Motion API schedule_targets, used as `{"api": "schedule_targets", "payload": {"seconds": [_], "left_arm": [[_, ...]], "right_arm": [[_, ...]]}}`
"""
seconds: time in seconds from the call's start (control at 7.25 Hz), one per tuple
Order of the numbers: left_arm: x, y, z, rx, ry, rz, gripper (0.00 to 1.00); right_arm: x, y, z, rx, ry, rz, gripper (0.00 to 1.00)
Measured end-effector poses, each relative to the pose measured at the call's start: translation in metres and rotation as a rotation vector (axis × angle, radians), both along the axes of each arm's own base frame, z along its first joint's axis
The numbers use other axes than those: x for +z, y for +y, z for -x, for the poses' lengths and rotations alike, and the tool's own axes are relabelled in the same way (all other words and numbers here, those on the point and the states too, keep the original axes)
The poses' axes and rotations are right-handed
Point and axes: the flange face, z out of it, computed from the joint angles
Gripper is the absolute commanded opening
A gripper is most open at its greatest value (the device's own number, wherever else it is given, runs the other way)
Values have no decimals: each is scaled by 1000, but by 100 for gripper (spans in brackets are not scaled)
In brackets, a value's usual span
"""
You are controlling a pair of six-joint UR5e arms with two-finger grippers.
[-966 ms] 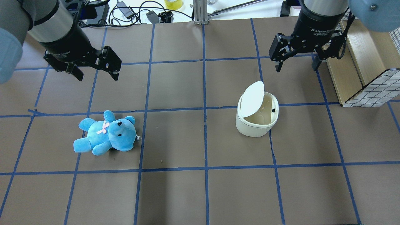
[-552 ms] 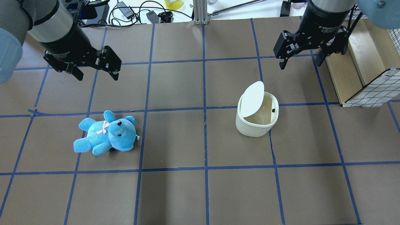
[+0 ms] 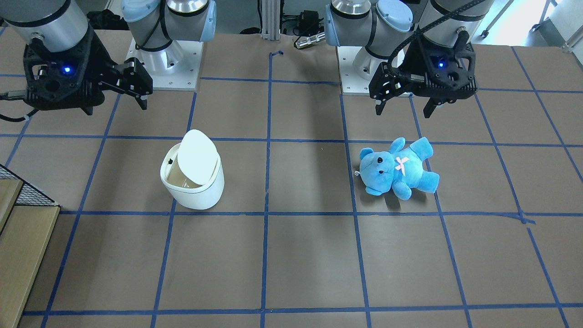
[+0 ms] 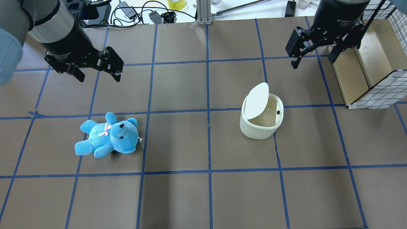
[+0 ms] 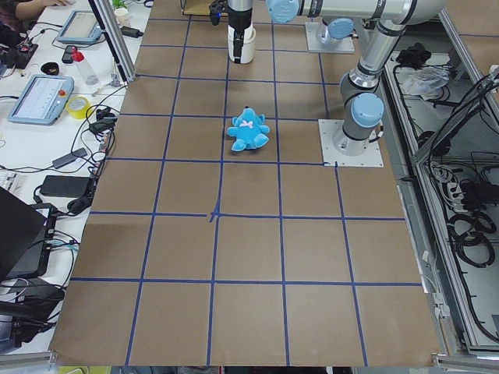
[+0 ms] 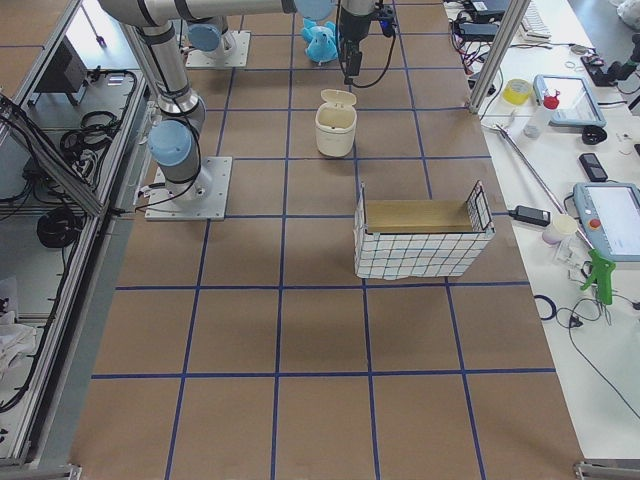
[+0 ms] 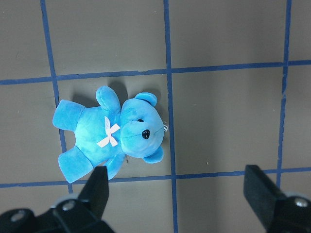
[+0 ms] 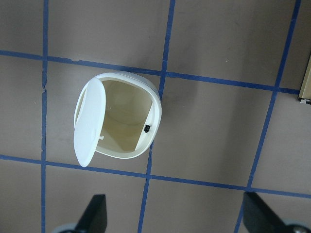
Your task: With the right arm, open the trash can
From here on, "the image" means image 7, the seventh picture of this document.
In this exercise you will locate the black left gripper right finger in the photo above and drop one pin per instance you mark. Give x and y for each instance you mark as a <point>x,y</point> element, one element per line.
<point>266,200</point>

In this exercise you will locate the blue teddy bear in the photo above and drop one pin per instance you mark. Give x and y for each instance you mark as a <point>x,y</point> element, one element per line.
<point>108,133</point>

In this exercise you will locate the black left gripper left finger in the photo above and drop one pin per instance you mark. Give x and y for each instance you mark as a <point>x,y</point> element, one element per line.
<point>95,193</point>

